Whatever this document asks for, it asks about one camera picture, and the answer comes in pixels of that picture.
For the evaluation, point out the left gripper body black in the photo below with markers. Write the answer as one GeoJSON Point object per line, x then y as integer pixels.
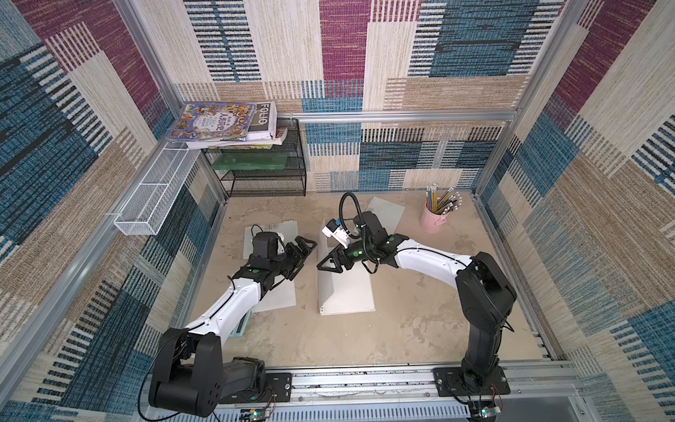
{"type": "Point", "coordinates": [275, 266]}

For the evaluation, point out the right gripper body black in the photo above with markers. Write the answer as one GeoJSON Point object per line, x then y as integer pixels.
{"type": "Point", "coordinates": [340, 256]}

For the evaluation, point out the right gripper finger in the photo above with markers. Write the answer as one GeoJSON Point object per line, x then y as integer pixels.
{"type": "Point", "coordinates": [334, 262]}
{"type": "Point", "coordinates": [336, 251]}

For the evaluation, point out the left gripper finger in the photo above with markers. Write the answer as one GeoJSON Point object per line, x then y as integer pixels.
{"type": "Point", "coordinates": [301, 247]}
{"type": "Point", "coordinates": [294, 261]}

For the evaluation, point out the white spiral notebook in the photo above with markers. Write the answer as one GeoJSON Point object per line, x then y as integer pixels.
{"type": "Point", "coordinates": [346, 293]}

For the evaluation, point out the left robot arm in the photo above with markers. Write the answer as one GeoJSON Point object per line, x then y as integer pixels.
{"type": "Point", "coordinates": [188, 374]}

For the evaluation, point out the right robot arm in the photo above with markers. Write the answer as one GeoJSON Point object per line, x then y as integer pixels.
{"type": "Point", "coordinates": [486, 296]}

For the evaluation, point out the pale green notebook far left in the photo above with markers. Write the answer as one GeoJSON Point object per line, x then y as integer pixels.
{"type": "Point", "coordinates": [286, 230]}

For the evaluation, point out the white notebook near left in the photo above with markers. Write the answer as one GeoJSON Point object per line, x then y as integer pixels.
{"type": "Point", "coordinates": [283, 296]}

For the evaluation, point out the grey-green notebook far right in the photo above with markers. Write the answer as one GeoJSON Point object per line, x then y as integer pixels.
{"type": "Point", "coordinates": [388, 213]}

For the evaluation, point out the light blue calculator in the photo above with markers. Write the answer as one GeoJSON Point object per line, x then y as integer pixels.
{"type": "Point", "coordinates": [238, 331]}

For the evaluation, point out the pink pencil cup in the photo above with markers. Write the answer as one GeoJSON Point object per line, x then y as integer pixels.
{"type": "Point", "coordinates": [430, 222]}

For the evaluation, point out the green folder on shelf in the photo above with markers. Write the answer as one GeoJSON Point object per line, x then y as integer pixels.
{"type": "Point", "coordinates": [250, 162]}

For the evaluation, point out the bundle of pencils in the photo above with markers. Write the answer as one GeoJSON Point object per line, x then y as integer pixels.
{"type": "Point", "coordinates": [441, 202]}

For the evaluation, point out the folio book black white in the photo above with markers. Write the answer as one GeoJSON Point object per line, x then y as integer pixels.
{"type": "Point", "coordinates": [264, 123]}

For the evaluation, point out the colourful picture book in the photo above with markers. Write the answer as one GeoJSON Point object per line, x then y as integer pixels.
{"type": "Point", "coordinates": [208, 121]}

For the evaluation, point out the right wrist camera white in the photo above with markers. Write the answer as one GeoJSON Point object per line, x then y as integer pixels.
{"type": "Point", "coordinates": [334, 229]}

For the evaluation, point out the black wire shelf rack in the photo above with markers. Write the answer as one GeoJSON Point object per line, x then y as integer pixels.
{"type": "Point", "coordinates": [291, 181]}

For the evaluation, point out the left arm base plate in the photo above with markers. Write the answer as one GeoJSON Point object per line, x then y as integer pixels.
{"type": "Point", "coordinates": [277, 389]}

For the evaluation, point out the aluminium front rail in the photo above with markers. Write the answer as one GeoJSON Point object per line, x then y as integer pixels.
{"type": "Point", "coordinates": [305, 385]}

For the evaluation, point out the white wire mesh basket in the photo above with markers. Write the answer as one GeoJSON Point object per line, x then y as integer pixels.
{"type": "Point", "coordinates": [145, 212]}

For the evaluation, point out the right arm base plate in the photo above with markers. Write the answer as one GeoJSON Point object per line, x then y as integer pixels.
{"type": "Point", "coordinates": [454, 381]}

